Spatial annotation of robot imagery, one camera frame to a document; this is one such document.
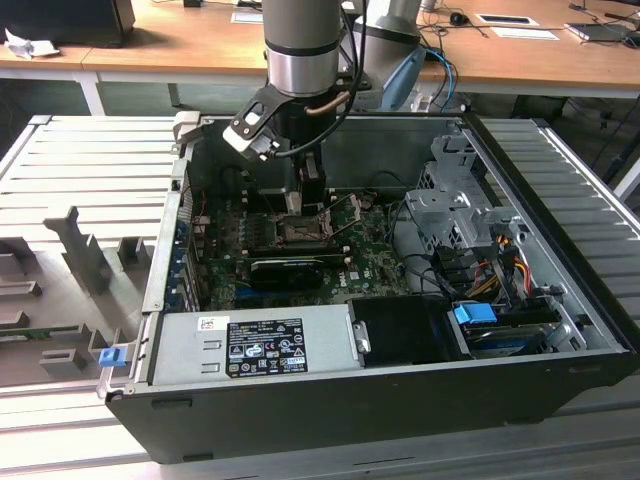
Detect metal socket cover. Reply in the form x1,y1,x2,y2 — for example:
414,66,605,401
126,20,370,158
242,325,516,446
324,192,362,236

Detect wooden desk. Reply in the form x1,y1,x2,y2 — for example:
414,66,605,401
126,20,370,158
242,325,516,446
0,0,640,119

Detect green motherboard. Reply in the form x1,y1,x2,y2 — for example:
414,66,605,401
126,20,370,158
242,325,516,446
192,192,416,311

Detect black graphics card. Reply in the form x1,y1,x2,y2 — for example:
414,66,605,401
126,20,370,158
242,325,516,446
248,256,329,292

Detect metal drive cage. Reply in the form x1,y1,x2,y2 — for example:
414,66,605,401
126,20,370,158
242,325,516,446
404,134,531,261

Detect white framed tablet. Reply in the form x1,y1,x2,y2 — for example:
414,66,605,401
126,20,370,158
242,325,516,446
474,12,539,26

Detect hard disk in blue carrier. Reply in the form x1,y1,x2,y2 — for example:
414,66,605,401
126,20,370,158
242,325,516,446
451,303,559,360

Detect silver power supply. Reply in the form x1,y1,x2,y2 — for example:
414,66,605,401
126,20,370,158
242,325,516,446
148,303,362,387

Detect black desktop box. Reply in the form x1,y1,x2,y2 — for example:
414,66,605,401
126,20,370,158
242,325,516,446
0,0,136,50

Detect crumpled white paper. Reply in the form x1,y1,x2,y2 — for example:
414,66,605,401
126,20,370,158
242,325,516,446
3,27,61,60

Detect grey notebook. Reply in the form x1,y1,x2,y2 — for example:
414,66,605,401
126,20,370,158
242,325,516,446
564,22,634,45

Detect grey parts rack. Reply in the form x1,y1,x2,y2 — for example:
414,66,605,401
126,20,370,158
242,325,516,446
0,204,157,384

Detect black PC case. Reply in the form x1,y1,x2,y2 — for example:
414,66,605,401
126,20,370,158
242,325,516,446
102,112,632,466

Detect blue plastic latch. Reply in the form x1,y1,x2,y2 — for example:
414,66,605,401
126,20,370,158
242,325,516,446
98,348,126,370

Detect green RAM stick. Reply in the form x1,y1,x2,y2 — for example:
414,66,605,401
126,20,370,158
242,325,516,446
0,324,81,342

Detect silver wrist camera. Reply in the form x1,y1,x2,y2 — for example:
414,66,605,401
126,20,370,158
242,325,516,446
222,84,282,162

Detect black camera cable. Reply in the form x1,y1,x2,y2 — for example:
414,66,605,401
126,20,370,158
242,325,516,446
273,0,369,160

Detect thin black wire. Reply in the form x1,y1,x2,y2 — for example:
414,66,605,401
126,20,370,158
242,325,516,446
372,171,416,201

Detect blue cable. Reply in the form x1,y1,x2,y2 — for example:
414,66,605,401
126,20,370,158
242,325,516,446
424,47,459,111

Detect black data cable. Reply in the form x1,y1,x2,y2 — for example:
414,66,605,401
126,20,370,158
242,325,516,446
388,199,476,301

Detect coloured power wires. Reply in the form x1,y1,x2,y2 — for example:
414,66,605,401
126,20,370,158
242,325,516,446
469,244,534,301

